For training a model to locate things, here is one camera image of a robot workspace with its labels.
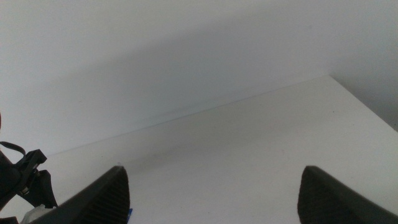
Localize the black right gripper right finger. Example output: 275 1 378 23
297 165 398 224

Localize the black cable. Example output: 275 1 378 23
0 141 27 164

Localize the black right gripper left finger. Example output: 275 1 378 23
27 165 131 224

